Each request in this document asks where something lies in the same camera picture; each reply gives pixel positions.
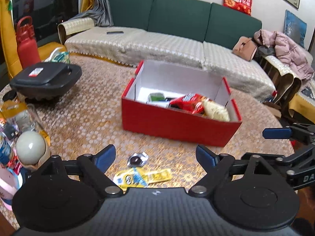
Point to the dark lidded jar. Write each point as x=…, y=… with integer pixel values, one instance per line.
x=9, y=95

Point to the green snack packet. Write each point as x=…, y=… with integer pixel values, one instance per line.
x=156, y=97

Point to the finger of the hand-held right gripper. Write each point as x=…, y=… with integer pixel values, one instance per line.
x=275, y=159
x=275, y=133

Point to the pink cup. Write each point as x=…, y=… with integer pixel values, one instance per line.
x=7, y=184

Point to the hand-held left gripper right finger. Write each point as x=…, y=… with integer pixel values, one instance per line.
x=205, y=156

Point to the yellow seat cushion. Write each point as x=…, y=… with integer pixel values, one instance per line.
x=46, y=49

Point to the yellow cloth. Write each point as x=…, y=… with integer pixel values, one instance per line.
x=302, y=105

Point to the black countertop appliance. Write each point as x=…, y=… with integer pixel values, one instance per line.
x=46, y=78

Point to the white green bag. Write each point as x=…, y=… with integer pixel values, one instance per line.
x=59, y=56

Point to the grey curtain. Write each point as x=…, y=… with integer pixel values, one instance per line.
x=101, y=2

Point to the green sofa with beige cover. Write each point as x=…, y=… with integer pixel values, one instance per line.
x=160, y=46

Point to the dark round wrapped candy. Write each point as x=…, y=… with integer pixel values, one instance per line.
x=136, y=160

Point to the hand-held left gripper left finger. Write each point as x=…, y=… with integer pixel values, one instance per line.
x=105, y=156

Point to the pink puffer jacket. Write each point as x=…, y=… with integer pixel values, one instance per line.
x=288, y=51

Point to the white round ball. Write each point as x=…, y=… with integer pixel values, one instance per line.
x=30, y=145

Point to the tan handbag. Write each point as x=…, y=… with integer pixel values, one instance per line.
x=243, y=49

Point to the dark glass window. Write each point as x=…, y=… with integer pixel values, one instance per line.
x=49, y=5

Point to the yellow blue snack packet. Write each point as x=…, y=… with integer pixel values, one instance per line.
x=130, y=178

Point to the red water bottle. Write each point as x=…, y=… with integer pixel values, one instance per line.
x=28, y=51

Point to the pale yellow snack bag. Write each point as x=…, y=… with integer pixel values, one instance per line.
x=216, y=110

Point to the red snack bag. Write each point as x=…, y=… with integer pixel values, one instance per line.
x=187, y=102

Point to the red cardboard box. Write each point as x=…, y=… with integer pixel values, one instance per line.
x=172, y=127

